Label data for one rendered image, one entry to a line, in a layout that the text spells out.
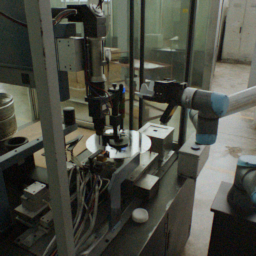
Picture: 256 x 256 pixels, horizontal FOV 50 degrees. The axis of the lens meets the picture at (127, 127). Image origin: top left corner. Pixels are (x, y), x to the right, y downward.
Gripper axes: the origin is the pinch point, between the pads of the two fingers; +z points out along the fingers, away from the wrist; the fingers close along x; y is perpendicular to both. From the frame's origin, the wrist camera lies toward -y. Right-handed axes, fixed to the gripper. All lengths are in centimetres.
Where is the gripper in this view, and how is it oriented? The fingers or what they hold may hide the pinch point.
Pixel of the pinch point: (140, 93)
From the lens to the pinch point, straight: 114.4
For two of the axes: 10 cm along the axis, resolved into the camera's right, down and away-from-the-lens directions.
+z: -7.9, -2.4, 5.7
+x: -6.2, 2.9, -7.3
